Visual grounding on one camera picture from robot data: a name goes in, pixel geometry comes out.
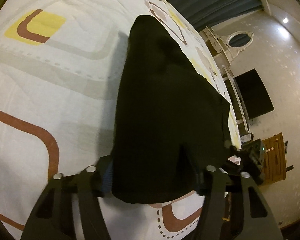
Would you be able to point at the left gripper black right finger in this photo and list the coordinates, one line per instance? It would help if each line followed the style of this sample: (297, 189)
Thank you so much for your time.
(233, 208)

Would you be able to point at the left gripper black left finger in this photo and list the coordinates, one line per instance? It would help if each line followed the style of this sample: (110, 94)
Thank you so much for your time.
(53, 215)

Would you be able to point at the black pants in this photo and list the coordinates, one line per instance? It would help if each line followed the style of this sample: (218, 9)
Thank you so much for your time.
(170, 122)

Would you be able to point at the brown wooden cabinet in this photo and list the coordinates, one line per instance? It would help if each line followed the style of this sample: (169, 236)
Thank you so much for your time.
(274, 165)

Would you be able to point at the black flat television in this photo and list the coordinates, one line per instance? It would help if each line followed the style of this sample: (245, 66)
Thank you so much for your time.
(255, 97)

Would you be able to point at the white vanity table with mirror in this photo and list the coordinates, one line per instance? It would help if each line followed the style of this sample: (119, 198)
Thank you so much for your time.
(225, 49)

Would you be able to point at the patterned white bed sheet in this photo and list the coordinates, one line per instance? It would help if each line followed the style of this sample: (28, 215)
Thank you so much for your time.
(60, 67)

